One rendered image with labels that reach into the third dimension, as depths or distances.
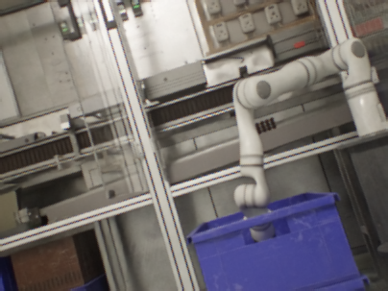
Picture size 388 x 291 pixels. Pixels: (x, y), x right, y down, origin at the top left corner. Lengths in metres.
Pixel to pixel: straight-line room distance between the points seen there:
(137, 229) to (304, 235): 1.26
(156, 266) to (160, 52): 1.06
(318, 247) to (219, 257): 0.25
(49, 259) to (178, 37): 1.24
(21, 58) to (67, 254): 1.13
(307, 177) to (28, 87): 1.47
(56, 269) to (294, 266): 1.24
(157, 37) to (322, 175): 1.07
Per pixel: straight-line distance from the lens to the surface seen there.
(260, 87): 1.70
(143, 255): 2.63
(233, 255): 1.50
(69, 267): 2.46
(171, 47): 2.92
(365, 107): 1.96
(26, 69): 3.10
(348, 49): 1.98
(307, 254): 1.50
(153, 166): 2.28
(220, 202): 2.57
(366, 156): 1.91
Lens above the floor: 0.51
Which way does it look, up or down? 5 degrees up
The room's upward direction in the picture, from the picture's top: 17 degrees counter-clockwise
